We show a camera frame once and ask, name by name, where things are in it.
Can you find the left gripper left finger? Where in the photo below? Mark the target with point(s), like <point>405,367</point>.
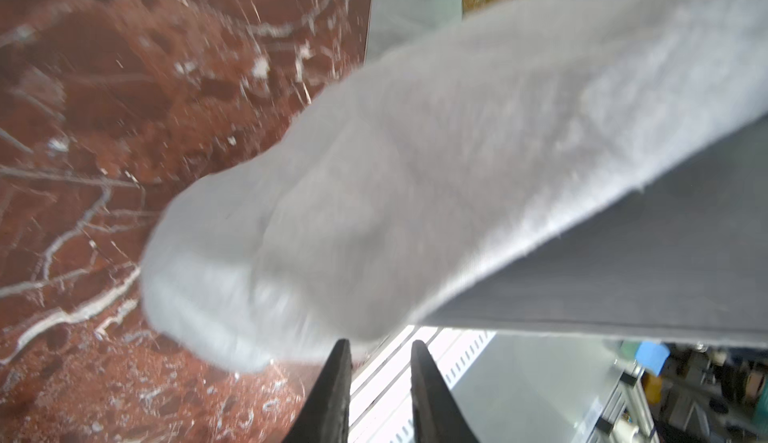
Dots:
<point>325,414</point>

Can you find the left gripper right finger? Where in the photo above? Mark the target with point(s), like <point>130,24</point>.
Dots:
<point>436,416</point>

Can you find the grey long sleeve shirt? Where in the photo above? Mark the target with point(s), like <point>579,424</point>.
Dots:
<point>554,166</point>

